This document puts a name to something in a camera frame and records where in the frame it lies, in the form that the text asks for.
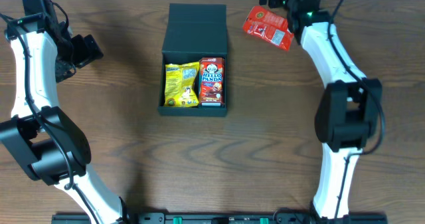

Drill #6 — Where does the dark green box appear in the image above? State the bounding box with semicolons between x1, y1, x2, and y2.
157;3;228;117

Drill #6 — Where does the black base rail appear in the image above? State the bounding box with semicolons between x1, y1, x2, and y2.
51;211;388;224

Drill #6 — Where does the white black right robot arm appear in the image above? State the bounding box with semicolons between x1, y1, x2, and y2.
259;0;386;223

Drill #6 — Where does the red Hello Panda box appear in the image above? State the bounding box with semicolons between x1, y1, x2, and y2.
199;57;225;106

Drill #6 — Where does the yellow snack packet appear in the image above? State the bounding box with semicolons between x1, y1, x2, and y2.
164;62;200;108

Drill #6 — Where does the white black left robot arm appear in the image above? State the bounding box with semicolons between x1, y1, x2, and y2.
1;0;131;223

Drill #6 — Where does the red snack packet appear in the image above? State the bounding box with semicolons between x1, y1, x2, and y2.
242;6;294;51

